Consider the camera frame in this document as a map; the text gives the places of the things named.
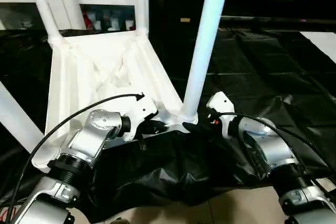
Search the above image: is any white plastic table top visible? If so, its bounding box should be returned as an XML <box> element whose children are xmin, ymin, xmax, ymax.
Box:
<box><xmin>30</xmin><ymin>28</ymin><xmax>200</xmax><ymax>175</ymax></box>

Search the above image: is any white plastic table leg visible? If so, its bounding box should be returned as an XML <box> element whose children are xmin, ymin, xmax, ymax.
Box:
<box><xmin>179</xmin><ymin>0</ymin><xmax>234</xmax><ymax>124</ymax></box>
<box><xmin>25</xmin><ymin>0</ymin><xmax>66</xmax><ymax>48</ymax></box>
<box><xmin>134</xmin><ymin>0</ymin><xmax>150</xmax><ymax>39</ymax></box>
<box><xmin>0</xmin><ymin>80</ymin><xmax>46</xmax><ymax>154</ymax></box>

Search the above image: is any black plastic mat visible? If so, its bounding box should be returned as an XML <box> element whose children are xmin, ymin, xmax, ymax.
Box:
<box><xmin>0</xmin><ymin>23</ymin><xmax>336</xmax><ymax>217</ymax></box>

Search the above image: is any red white bottle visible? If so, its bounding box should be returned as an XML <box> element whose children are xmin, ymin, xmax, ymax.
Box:
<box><xmin>83</xmin><ymin>10</ymin><xmax>95</xmax><ymax>30</ymax></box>

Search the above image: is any white flat board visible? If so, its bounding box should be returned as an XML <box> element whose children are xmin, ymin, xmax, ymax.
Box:
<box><xmin>298</xmin><ymin>30</ymin><xmax>336</xmax><ymax>65</ymax></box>

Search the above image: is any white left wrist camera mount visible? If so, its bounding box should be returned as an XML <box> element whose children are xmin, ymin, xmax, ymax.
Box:
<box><xmin>122</xmin><ymin>97</ymin><xmax>160</xmax><ymax>143</ymax></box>

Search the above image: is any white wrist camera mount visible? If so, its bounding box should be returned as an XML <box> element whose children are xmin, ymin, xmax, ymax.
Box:
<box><xmin>205</xmin><ymin>91</ymin><xmax>235</xmax><ymax>138</ymax></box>
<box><xmin>122</xmin><ymin>97</ymin><xmax>160</xmax><ymax>143</ymax></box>

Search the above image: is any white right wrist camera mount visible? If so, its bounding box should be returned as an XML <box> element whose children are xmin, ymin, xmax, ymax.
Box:
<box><xmin>205</xmin><ymin>91</ymin><xmax>235</xmax><ymax>138</ymax></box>

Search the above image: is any black left wrist camera cable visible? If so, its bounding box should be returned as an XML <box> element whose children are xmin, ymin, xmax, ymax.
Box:
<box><xmin>0</xmin><ymin>91</ymin><xmax>145</xmax><ymax>220</ymax></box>

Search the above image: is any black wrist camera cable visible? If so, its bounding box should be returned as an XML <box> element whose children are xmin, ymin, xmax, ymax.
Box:
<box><xmin>217</xmin><ymin>112</ymin><xmax>336</xmax><ymax>173</ymax></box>
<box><xmin>0</xmin><ymin>91</ymin><xmax>145</xmax><ymax>220</ymax></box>

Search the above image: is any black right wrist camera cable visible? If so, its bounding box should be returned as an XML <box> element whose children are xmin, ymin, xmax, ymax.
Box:
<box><xmin>217</xmin><ymin>112</ymin><xmax>336</xmax><ymax>173</ymax></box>

